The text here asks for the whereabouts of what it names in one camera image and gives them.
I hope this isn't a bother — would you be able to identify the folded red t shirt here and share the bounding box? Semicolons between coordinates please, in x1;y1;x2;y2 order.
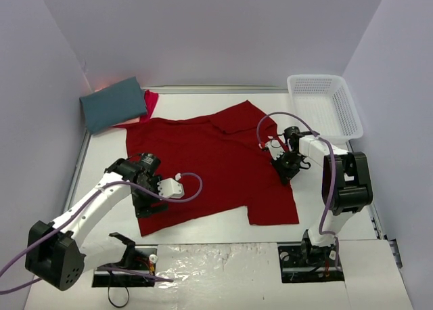
139;90;159;123

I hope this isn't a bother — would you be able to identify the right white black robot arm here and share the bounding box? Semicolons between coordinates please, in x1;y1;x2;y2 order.
265;127;373;265

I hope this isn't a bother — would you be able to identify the white plastic basket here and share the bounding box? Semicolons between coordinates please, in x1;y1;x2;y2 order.
287;74;364;145

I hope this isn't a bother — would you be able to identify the folded pink t shirt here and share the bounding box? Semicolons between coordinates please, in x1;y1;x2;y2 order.
115;117;140;127

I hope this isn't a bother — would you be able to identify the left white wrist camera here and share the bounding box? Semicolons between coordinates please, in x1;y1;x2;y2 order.
157;178;185;200

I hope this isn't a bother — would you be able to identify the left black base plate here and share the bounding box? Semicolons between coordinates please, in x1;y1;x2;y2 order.
91;246;158;288

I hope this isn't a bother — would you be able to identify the folded teal t shirt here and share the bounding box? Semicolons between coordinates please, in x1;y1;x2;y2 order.
80;77;147;134

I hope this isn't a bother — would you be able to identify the thin black cable loop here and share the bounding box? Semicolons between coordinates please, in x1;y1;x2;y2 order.
107;282;130;308

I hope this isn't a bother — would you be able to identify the red t shirt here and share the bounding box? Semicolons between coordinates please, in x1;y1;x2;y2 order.
139;90;159;123
126;101;299;236

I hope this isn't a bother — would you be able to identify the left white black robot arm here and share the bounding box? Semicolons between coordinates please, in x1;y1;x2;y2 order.
25;153;162;291

